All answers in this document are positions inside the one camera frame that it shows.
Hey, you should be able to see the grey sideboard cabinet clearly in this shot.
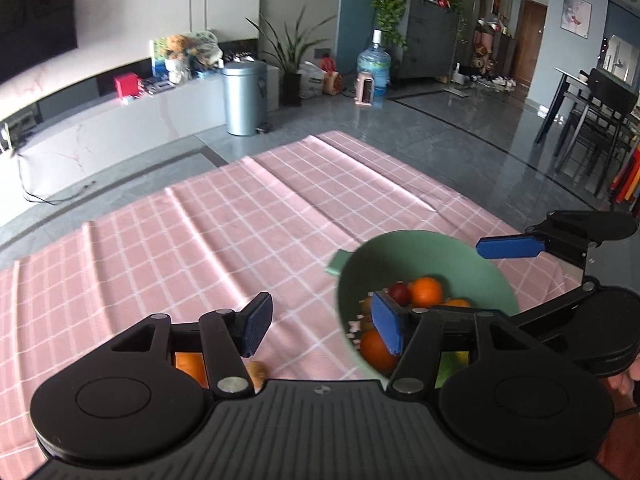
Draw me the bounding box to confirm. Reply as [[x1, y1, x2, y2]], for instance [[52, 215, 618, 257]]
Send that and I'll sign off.
[[399, 0, 462, 81]]

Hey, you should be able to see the black dining chair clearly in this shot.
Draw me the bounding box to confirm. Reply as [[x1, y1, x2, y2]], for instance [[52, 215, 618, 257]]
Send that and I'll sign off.
[[552, 67, 640, 196]]

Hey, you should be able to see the person's right hand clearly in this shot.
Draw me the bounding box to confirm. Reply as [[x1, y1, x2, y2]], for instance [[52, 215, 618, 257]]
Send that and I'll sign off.
[[606, 352, 640, 397]]

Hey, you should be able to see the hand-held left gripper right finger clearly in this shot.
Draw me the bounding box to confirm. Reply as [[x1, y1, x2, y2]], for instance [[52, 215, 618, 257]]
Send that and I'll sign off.
[[371, 290, 538, 396]]

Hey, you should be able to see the dining table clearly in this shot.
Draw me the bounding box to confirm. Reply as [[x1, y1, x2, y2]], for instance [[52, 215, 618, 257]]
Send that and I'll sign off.
[[534, 66, 640, 146]]

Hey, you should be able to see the blue water jug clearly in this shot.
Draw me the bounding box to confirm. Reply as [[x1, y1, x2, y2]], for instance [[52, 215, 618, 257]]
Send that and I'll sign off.
[[356, 29, 392, 97]]

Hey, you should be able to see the red box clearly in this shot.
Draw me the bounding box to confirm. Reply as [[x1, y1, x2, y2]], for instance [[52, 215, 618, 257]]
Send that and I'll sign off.
[[113, 73, 142, 104]]

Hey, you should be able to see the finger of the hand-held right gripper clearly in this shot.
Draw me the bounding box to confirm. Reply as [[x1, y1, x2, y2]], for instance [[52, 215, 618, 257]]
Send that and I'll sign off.
[[475, 209, 640, 270], [511, 280, 601, 343]]

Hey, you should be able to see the orange bag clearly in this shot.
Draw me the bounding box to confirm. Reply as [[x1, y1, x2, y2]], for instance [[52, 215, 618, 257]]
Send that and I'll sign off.
[[321, 55, 344, 97]]

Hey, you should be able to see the white plastic bag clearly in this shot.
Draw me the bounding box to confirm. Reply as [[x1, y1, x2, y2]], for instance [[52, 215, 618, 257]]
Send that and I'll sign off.
[[298, 61, 329, 99]]

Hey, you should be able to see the pink space heater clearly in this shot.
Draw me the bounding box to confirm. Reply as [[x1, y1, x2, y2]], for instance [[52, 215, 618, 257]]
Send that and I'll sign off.
[[354, 71, 377, 107]]

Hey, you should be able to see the grey pedal trash can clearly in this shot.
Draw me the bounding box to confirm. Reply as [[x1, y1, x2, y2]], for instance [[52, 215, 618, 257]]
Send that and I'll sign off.
[[222, 60, 269, 137]]

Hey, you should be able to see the green colander bowl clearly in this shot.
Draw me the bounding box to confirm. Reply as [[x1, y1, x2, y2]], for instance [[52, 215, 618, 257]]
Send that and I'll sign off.
[[324, 230, 522, 380]]

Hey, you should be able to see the small red tomato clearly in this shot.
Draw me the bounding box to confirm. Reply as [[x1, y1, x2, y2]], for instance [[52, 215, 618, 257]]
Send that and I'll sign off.
[[387, 282, 412, 307]]

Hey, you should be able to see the white television cabinet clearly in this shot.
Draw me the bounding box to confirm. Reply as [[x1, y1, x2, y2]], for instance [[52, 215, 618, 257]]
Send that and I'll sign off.
[[0, 61, 261, 198]]

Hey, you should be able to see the pink checked tablecloth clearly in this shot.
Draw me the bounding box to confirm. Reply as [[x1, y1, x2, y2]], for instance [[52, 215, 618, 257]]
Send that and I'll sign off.
[[0, 131, 586, 471]]

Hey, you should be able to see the brown plush toy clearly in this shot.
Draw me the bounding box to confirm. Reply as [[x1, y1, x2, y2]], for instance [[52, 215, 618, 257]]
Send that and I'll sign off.
[[164, 34, 193, 62]]

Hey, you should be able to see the row of shoes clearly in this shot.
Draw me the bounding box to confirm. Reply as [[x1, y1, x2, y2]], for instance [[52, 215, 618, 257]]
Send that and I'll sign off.
[[469, 75, 517, 92]]

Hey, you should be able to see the brown wooden door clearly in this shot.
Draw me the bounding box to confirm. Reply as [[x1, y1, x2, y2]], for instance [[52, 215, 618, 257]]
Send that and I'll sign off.
[[510, 0, 549, 87]]

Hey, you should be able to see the black power cable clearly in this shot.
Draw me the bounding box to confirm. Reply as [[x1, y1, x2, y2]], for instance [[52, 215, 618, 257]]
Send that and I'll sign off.
[[16, 154, 97, 207]]

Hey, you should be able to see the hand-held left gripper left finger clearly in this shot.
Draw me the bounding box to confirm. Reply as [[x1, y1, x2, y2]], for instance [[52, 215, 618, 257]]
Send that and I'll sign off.
[[107, 292, 274, 400]]

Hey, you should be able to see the framed wall picture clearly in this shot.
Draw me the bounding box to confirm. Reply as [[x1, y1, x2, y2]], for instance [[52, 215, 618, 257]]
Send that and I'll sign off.
[[559, 0, 594, 41]]

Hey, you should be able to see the colourful striped object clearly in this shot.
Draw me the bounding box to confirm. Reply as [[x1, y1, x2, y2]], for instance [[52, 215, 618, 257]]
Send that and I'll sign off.
[[609, 142, 640, 207]]

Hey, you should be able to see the black wall television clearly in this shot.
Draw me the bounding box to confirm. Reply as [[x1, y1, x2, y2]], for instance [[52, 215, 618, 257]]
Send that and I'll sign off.
[[0, 0, 79, 84]]

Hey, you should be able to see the potted snake plant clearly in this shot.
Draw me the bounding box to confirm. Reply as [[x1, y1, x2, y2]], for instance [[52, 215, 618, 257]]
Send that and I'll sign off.
[[245, 6, 337, 107]]

